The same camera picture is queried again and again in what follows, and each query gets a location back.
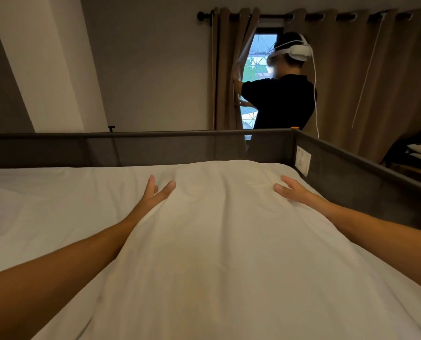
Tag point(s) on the person's left hand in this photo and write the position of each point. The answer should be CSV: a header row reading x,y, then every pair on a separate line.
x,y
147,204

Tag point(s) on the black bag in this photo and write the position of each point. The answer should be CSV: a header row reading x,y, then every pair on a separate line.
x,y
398,148

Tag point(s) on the person's right thumb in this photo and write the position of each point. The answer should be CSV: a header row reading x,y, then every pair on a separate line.
x,y
282,190

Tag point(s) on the person's right forearm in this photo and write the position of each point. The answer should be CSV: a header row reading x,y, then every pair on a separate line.
x,y
384,237

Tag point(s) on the person's right hand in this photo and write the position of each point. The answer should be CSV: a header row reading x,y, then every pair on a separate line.
x,y
300,195

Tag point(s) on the wide brown curtain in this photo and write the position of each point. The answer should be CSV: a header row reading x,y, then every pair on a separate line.
x,y
345,84

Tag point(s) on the grey mesh bed rail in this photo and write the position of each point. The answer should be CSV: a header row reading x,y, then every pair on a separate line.
x,y
182,148

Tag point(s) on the person's left thumb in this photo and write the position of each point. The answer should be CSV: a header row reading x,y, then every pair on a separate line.
x,y
167,190

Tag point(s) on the narrow brown curtain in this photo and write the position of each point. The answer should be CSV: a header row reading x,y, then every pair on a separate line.
x,y
228,67

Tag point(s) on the white bed sheet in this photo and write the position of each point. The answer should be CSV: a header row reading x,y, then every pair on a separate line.
x,y
47,205

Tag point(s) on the person's left forearm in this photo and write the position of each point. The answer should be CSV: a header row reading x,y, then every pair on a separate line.
x,y
54,272

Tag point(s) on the window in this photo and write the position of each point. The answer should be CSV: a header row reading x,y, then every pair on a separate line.
x,y
261,49

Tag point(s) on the white headset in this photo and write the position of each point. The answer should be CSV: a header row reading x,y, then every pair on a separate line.
x,y
299,51

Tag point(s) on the black curtain rod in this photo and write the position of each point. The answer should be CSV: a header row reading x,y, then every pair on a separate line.
x,y
203,15

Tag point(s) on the white label on rail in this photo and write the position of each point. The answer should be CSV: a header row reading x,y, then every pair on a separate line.
x,y
303,160

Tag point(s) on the wooden side table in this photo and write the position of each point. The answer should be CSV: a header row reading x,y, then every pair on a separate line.
x,y
415,173

